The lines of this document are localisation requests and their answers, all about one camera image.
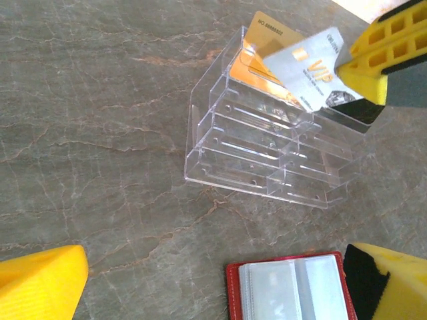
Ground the silver VIP card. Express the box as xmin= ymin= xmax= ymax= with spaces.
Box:
xmin=262 ymin=26 xmax=366 ymax=113

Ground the red leather card holder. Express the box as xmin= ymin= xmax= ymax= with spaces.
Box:
xmin=224 ymin=250 xmax=360 ymax=320

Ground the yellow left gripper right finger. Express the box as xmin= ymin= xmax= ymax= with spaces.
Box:
xmin=342 ymin=242 xmax=427 ymax=320

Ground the black card with copper lines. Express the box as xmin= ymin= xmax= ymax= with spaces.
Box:
xmin=314 ymin=97 xmax=386 ymax=135

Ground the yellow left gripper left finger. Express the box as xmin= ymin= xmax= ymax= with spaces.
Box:
xmin=0 ymin=245 xmax=89 ymax=320

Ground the clear acrylic tiered card stand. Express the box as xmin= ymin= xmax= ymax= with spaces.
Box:
xmin=183 ymin=25 xmax=378 ymax=211

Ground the gold plastic card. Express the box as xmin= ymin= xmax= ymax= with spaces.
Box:
xmin=228 ymin=10 xmax=306 ymax=108

